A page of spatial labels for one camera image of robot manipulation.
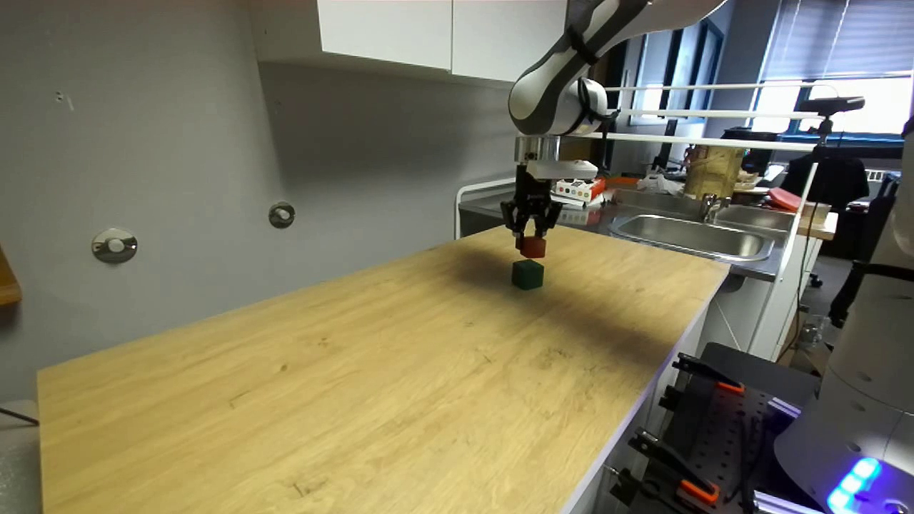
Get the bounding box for black orange clamp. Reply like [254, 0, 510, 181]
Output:
[674, 351, 747, 398]
[612, 428, 722, 514]

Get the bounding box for red white box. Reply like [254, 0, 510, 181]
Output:
[552, 177, 612, 208]

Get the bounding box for green block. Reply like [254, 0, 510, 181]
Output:
[512, 261, 547, 291]

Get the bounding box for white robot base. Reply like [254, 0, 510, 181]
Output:
[775, 128, 914, 514]

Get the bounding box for black orange clamp lower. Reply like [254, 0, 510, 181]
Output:
[612, 428, 722, 514]

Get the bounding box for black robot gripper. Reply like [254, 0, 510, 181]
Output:
[505, 161, 597, 256]

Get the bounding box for round wall socket right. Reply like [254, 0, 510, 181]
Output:
[270, 203, 298, 228]

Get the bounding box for black orange clamp upper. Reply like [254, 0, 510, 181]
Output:
[674, 351, 747, 398]

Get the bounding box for beige jar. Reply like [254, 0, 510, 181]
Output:
[687, 147, 742, 198]

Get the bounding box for round wall socket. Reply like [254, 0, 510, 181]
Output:
[270, 203, 298, 228]
[93, 228, 141, 266]

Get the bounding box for round wall socket left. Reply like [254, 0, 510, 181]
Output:
[93, 228, 141, 266]

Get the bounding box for white wall cabinet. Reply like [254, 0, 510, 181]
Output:
[250, 0, 565, 83]

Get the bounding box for stainless steel sink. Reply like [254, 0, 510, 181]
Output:
[610, 216, 777, 266]

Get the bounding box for black camera on stand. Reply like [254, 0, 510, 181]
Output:
[794, 97, 865, 137]

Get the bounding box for white metal rack frame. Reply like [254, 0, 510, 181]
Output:
[455, 78, 829, 367]

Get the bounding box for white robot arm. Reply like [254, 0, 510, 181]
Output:
[504, 0, 725, 257]

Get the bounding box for black perforated cart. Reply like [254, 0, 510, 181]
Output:
[662, 344, 819, 514]

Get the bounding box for orange block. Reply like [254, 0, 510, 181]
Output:
[520, 237, 547, 257]

